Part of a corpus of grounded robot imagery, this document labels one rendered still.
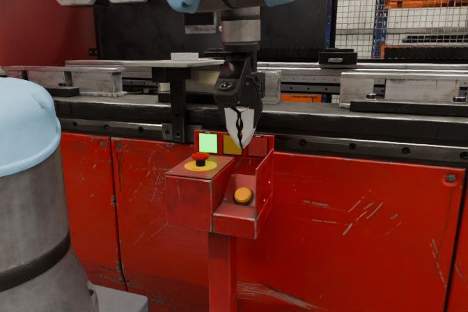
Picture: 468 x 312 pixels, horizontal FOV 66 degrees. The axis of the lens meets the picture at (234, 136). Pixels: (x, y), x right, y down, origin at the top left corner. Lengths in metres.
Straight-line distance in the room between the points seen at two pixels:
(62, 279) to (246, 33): 0.50
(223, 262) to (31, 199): 0.62
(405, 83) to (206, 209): 0.61
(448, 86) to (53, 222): 0.94
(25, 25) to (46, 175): 1.49
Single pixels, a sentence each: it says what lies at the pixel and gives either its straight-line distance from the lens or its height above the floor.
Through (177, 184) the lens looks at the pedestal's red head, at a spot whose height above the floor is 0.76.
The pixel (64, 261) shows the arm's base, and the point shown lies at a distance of 0.35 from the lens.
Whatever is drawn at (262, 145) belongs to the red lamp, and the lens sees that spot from 0.84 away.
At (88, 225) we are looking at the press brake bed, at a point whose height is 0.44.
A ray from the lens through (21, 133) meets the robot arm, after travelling 0.30.
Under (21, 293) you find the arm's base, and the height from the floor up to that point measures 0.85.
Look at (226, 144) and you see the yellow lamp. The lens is 0.86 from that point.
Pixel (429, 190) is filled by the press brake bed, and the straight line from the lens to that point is 0.98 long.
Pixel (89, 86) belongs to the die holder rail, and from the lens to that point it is 1.36.
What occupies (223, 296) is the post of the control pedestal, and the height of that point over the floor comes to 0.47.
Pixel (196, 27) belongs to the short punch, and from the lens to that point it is 1.16.
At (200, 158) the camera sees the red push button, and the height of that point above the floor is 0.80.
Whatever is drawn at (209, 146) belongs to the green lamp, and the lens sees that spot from 0.88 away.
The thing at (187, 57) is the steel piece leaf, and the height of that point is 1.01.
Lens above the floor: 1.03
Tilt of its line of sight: 13 degrees down
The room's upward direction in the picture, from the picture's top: straight up
